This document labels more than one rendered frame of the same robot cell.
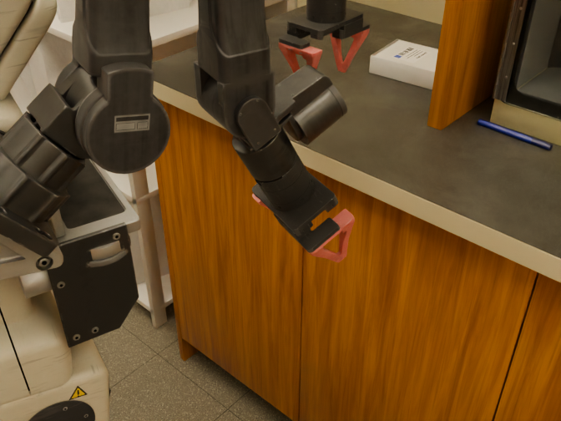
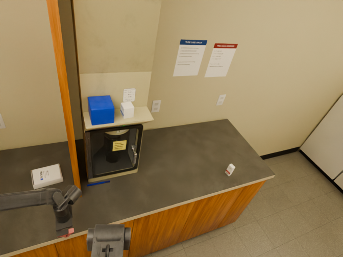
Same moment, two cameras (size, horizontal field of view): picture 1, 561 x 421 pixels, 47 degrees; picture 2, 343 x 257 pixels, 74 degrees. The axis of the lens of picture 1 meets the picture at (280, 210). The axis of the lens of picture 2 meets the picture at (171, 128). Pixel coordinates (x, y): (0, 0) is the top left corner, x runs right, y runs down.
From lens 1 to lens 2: 89 cm
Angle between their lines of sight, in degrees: 57
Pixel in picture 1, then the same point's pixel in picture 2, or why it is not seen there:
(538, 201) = (123, 201)
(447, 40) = (77, 180)
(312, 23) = (65, 224)
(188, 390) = not seen: outside the picture
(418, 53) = (46, 173)
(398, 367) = not seen: hidden behind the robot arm
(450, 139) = (87, 198)
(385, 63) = (40, 184)
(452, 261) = not seen: hidden behind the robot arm
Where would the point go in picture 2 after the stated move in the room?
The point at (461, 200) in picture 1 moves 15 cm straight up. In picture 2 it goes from (111, 216) to (112, 203)
